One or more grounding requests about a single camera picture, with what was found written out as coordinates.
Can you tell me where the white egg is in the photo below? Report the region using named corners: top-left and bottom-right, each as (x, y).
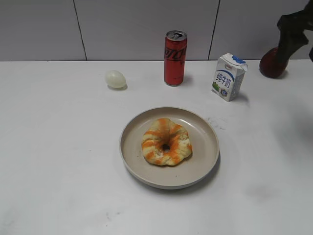
top-left (105, 70), bottom-right (126, 89)

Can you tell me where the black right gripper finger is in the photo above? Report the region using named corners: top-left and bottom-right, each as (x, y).
top-left (309, 47), bottom-right (313, 62)

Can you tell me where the beige round plate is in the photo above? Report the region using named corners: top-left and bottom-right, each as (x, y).
top-left (119, 107), bottom-right (220, 189)

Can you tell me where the dark red fruit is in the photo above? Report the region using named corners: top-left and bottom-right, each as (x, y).
top-left (259, 47), bottom-right (289, 79)

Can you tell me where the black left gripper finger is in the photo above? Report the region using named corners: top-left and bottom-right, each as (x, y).
top-left (276, 0), bottom-right (313, 63)

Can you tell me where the white blue milk carton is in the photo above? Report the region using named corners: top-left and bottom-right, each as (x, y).
top-left (211, 53), bottom-right (248, 102)

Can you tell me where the orange striped ring croissant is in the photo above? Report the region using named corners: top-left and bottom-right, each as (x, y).
top-left (141, 118), bottom-right (192, 166)

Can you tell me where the red cola can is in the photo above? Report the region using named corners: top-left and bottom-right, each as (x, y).
top-left (164, 30), bottom-right (187, 86)

